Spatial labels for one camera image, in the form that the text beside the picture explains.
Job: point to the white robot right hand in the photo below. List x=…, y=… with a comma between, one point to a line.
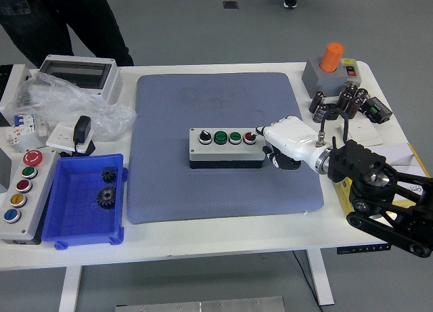
x=291, y=136

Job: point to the grey four-button control box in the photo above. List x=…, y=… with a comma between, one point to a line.
x=220, y=153

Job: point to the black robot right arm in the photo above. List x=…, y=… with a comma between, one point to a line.
x=358, y=163

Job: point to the grey five-button control box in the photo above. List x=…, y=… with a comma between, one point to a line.
x=35, y=203

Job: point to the black capacitor with silver print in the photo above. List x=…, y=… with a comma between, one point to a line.
x=318, y=114

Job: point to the orange cylinder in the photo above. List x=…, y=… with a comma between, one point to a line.
x=331, y=56

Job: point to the black module with green label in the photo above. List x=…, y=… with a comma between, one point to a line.
x=377, y=109

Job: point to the white and yellow cardboard box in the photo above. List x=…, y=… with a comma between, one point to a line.
x=402, y=156

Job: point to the blue-grey table mat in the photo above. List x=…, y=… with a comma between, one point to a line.
x=176, y=105

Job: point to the black table control panel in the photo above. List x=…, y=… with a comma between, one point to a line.
x=363, y=249

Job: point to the dark floor plate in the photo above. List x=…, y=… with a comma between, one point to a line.
x=230, y=4

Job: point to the white table leg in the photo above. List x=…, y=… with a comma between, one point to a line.
x=321, y=278
x=70, y=288

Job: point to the small black gear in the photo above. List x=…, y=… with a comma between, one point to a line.
x=109, y=175

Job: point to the grey metal plate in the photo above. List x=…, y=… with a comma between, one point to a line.
x=203, y=305

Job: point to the large black gear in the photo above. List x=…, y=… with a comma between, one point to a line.
x=106, y=197

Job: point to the black power adapter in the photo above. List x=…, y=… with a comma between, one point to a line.
x=82, y=129

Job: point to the clear plastic bag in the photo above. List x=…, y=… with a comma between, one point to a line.
x=74, y=102

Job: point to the blue plastic bin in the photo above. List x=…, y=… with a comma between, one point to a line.
x=74, y=207

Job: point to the white circuit breaker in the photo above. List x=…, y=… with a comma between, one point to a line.
x=25, y=124

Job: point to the white box with black panel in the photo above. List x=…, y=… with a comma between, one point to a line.
x=13, y=82

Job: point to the grey switch box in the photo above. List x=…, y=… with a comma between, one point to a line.
x=321, y=82

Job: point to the white wall switch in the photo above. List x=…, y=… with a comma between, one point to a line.
x=365, y=132

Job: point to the grey enclosure with transparent lid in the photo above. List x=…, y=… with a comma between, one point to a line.
x=81, y=73

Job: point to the white wall socket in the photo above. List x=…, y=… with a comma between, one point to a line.
x=59, y=136

